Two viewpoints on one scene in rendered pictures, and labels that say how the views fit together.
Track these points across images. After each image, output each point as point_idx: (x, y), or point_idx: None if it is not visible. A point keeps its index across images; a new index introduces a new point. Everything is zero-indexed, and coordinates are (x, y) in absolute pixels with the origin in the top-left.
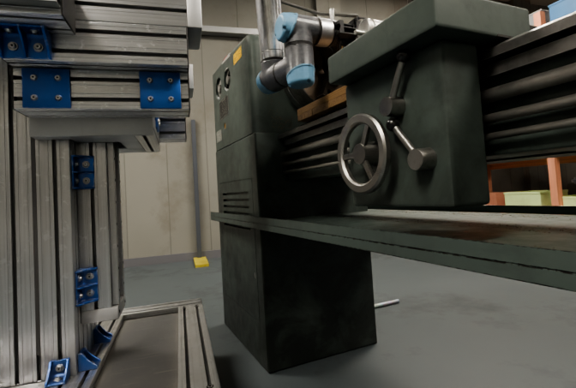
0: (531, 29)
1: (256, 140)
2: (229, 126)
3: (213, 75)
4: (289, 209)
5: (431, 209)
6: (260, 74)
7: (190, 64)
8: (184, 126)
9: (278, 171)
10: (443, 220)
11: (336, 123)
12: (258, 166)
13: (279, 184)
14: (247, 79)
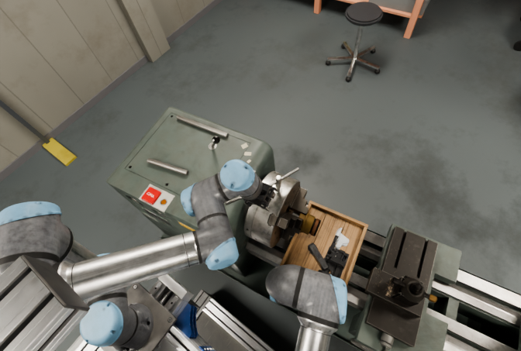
0: (450, 345)
1: (237, 265)
2: (177, 230)
3: (108, 184)
4: (254, 256)
5: None
6: (275, 300)
7: (186, 293)
8: (196, 307)
9: (248, 256)
10: (357, 271)
11: None
12: (240, 269)
13: (250, 257)
14: None
